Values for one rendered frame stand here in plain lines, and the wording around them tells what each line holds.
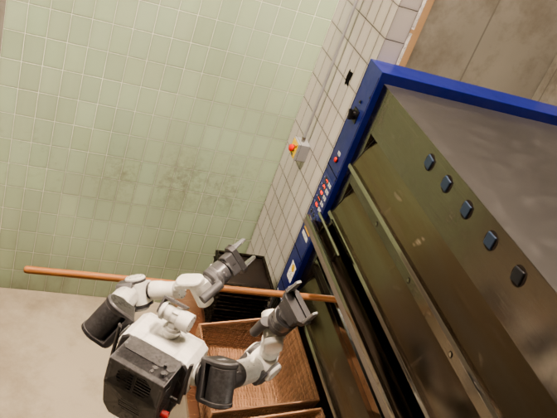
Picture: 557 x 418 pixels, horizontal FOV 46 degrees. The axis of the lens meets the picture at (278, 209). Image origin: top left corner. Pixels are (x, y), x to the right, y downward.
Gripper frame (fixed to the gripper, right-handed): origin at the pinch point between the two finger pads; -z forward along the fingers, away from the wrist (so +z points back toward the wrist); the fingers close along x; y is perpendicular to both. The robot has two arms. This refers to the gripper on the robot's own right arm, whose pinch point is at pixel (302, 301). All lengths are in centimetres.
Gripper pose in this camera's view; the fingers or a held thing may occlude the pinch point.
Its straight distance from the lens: 201.8
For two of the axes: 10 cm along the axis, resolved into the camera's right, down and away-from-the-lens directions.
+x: -4.5, -8.3, 3.3
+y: 7.9, -2.0, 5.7
